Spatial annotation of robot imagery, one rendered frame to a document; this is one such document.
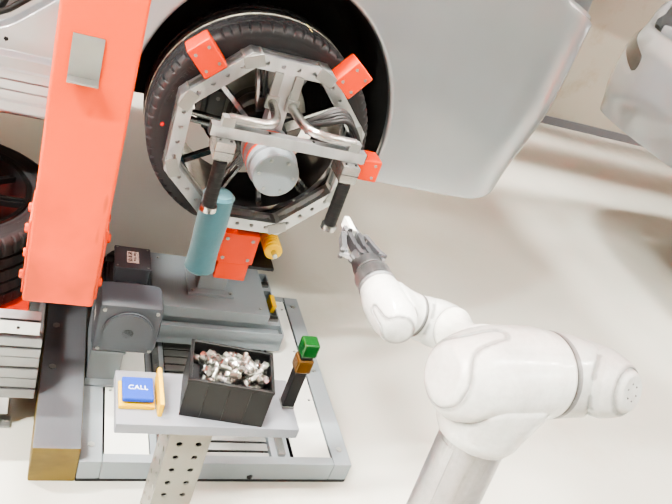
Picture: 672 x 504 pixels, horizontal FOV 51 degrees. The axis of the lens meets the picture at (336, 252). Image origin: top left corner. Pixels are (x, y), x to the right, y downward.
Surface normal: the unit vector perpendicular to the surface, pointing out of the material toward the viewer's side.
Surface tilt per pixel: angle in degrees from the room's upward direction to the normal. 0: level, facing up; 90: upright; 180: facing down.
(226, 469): 90
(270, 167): 90
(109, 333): 90
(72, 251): 90
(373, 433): 0
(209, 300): 0
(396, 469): 0
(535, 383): 56
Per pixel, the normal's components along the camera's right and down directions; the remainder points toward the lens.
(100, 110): 0.25, 0.57
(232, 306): 0.32, -0.81
